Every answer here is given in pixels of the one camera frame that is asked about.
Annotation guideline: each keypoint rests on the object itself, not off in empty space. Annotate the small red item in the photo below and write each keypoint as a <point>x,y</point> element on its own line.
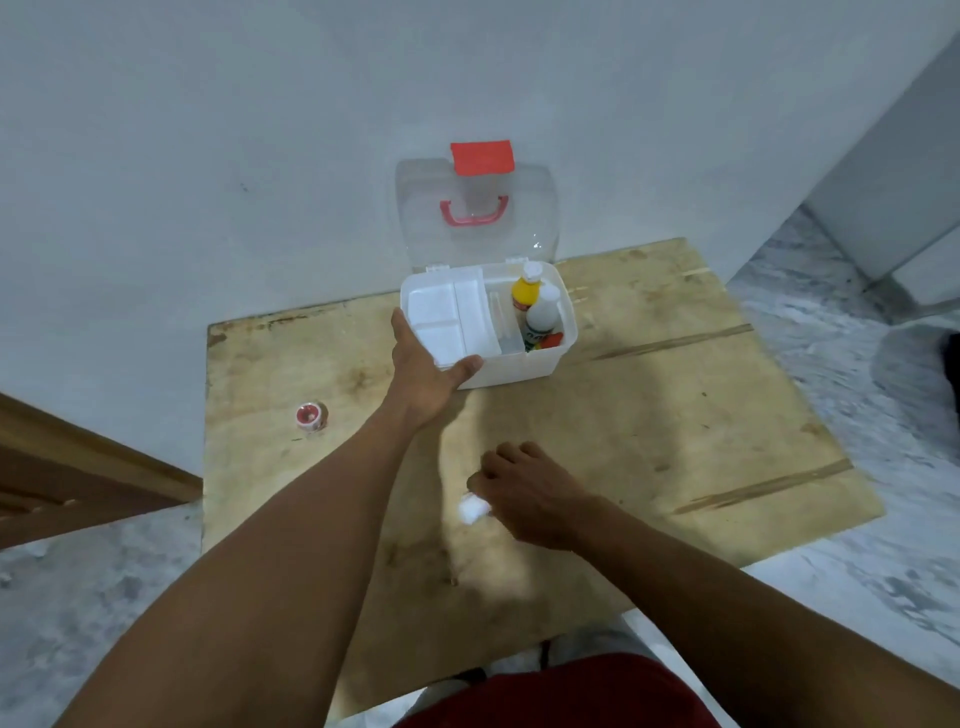
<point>553,340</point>

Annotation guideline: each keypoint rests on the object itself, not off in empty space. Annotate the yellow bottle with white cap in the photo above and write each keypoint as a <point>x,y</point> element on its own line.
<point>526,291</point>

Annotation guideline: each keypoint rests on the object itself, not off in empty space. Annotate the white cabinet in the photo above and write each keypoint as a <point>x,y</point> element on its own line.
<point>892,187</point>

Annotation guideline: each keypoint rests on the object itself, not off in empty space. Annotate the clear plastic box lid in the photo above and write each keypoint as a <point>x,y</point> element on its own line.
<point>480,240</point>

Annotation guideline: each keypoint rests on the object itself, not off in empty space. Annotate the small tape roll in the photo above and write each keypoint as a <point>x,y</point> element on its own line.
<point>312,415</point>

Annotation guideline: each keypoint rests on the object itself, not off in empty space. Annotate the brown wooden furniture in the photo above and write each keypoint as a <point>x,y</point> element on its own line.
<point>67,480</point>

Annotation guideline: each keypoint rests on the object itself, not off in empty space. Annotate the white plastic storage box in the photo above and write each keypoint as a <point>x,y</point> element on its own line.
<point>517,367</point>

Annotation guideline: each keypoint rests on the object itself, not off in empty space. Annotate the person's right thumb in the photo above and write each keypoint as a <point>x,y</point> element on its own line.
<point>480,485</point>

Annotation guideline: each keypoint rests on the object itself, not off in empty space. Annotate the person's right forearm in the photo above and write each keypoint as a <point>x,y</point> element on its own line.
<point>750,622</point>

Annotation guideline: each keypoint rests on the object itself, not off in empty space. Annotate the person's left forearm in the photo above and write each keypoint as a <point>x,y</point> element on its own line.
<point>262,585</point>

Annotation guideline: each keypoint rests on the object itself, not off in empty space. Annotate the white compartment tray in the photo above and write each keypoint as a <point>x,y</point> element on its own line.
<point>450,315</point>

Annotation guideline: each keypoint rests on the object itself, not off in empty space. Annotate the red lid latch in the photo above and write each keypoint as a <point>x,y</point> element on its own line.
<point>482,157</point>

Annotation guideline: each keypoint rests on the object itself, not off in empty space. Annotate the person's red shorts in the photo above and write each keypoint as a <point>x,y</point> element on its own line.
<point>562,694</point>

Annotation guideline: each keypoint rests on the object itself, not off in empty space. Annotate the white cotton wad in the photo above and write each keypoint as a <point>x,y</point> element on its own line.
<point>471,511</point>

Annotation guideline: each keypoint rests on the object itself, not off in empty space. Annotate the white bottle with green label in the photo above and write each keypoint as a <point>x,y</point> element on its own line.
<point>543,315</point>

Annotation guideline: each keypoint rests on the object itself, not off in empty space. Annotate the person's left thumb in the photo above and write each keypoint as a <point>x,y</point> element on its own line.
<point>466,367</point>

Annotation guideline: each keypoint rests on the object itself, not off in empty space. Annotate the person's left hand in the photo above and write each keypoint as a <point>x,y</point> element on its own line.
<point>416,386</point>

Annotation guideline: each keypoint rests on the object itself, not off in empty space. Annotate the person's right hand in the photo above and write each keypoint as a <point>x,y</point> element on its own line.
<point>536,499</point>

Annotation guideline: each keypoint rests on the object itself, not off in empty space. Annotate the dark object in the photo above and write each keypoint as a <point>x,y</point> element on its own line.
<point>951,371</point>

